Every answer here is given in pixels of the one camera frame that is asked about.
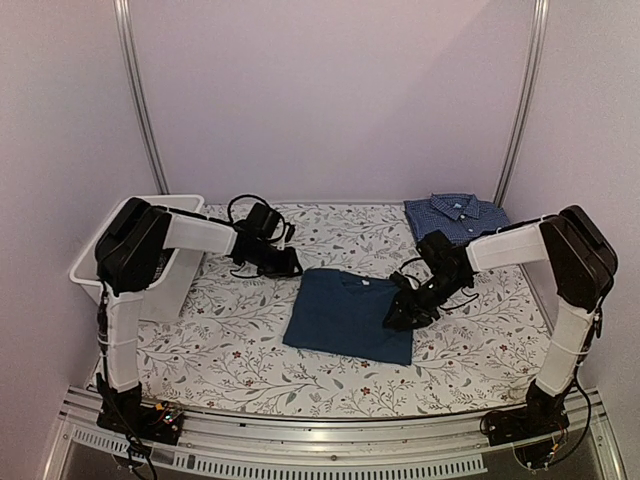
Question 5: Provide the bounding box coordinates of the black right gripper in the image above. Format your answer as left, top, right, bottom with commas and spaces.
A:
385, 270, 470, 330

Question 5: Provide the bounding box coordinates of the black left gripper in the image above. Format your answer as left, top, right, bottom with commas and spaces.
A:
246, 242, 302, 279

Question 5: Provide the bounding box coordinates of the teal blue garment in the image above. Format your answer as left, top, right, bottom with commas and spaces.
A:
283, 269, 413, 366

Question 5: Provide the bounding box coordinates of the blue plaid button shirt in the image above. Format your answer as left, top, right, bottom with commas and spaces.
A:
403, 193, 511, 245

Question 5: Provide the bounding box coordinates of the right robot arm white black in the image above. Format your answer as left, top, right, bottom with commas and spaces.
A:
383, 205, 618, 436

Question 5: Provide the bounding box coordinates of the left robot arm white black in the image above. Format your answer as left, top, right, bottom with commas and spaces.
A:
94, 197, 303, 434

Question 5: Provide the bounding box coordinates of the white plastic laundry bin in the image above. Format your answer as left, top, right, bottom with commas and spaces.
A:
69, 194, 205, 323

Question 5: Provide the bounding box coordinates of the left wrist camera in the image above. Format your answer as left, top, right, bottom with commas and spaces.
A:
227, 194, 296, 244

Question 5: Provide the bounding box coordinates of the aluminium front rail base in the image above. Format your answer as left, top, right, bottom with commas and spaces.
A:
43, 388, 630, 479

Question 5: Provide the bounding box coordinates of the right aluminium frame post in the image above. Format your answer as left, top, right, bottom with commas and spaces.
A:
493, 0, 549, 207

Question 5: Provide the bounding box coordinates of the aluminium frame post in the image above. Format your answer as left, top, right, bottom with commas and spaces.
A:
113, 0, 170, 195
493, 0, 549, 207

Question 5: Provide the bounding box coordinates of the left aluminium frame post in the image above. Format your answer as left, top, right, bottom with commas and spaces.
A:
113, 0, 170, 195

